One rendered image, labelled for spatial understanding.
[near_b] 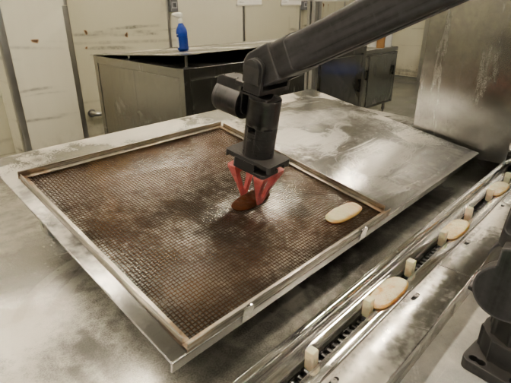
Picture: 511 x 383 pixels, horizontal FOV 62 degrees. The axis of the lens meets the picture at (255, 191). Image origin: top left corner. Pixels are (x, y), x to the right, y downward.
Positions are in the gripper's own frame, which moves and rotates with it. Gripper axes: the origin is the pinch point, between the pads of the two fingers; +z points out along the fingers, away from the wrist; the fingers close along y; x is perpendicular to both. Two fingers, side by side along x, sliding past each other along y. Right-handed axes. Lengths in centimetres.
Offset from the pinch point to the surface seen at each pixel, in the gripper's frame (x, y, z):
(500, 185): -55, -34, 2
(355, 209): -12.2, -16.0, 0.2
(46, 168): 22.7, 32.5, 0.2
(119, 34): -199, 322, 51
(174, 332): 31.9, -14.0, 0.1
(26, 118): -87, 293, 102
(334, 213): -7.6, -14.0, 0.3
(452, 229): -24.6, -31.8, 2.3
